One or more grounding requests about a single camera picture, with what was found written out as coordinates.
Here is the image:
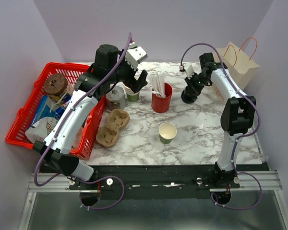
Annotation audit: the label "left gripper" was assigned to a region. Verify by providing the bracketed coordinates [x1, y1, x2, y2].
[107, 49, 147, 92]

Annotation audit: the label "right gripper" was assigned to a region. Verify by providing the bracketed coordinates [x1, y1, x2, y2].
[184, 72, 210, 95]

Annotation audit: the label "green paper cup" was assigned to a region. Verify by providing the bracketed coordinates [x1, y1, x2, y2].
[159, 123, 177, 144]

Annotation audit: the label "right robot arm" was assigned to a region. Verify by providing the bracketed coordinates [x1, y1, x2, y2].
[180, 53, 256, 189]

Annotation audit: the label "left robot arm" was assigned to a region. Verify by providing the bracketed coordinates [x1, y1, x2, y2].
[33, 42, 147, 189]

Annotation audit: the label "stack of black lids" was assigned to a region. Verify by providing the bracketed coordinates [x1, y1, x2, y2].
[181, 90, 197, 104]

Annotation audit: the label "stack of paper cups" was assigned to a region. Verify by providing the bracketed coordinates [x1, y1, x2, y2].
[123, 85, 140, 102]

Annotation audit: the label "white wrapped straws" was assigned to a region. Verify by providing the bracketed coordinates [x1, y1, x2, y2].
[149, 72, 166, 98]

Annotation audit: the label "grey toilet paper roll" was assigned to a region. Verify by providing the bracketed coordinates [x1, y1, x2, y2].
[106, 86, 126, 110]

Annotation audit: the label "red straw holder cup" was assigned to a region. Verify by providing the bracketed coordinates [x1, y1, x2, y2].
[151, 83, 173, 113]

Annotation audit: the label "brown cardboard cup carrier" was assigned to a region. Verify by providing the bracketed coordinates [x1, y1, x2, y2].
[96, 109, 130, 148]

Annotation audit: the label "beige paper bag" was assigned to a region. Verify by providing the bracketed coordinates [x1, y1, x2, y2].
[216, 37, 260, 90]

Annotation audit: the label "red plastic basket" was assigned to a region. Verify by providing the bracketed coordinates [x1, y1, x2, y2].
[6, 62, 106, 160]

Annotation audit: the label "blue red can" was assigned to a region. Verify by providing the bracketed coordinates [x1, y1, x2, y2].
[54, 92, 71, 117]

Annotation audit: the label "brown cork roll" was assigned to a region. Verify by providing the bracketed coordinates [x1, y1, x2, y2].
[44, 73, 68, 96]

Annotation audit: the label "blue white package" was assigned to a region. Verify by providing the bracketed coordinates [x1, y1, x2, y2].
[29, 95, 60, 126]

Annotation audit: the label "white snack bag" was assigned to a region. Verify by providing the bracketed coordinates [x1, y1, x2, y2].
[25, 117, 57, 143]

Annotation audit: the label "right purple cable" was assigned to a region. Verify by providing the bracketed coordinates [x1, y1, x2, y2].
[181, 43, 264, 210]

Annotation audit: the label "purple cable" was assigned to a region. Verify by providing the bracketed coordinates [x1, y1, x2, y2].
[181, 43, 264, 210]
[33, 32, 132, 210]

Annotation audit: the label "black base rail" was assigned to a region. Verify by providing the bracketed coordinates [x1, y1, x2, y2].
[38, 165, 272, 201]

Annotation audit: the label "aluminium frame rail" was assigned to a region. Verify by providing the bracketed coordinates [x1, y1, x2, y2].
[19, 165, 288, 230]

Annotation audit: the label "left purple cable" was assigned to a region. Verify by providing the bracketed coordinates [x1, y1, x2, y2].
[33, 32, 132, 210]

